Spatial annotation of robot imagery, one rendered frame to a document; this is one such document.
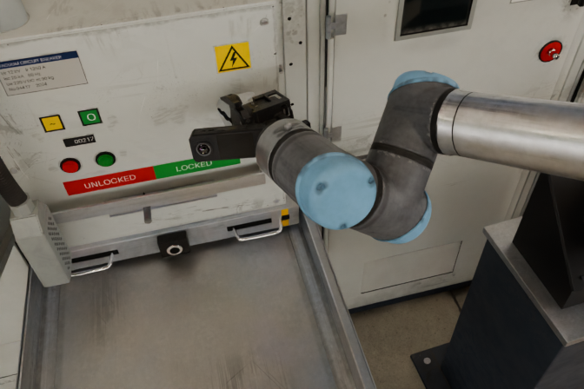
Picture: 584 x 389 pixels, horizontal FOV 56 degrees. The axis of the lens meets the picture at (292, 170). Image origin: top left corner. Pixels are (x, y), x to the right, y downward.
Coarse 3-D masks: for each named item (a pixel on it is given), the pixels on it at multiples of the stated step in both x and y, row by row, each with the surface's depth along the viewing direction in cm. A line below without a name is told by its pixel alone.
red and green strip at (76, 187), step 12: (144, 168) 101; (156, 168) 102; (168, 168) 103; (180, 168) 103; (192, 168) 104; (204, 168) 105; (84, 180) 100; (96, 180) 100; (108, 180) 101; (120, 180) 102; (132, 180) 102; (144, 180) 103; (72, 192) 101; (84, 192) 102
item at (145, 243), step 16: (272, 208) 117; (288, 208) 117; (192, 224) 114; (208, 224) 114; (224, 224) 116; (240, 224) 117; (256, 224) 118; (112, 240) 112; (128, 240) 112; (144, 240) 113; (192, 240) 117; (208, 240) 118; (80, 256) 112; (96, 256) 113; (128, 256) 115
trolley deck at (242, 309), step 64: (192, 256) 118; (256, 256) 118; (320, 256) 117; (64, 320) 108; (128, 320) 108; (192, 320) 107; (256, 320) 107; (64, 384) 99; (128, 384) 99; (192, 384) 99; (256, 384) 98; (320, 384) 98
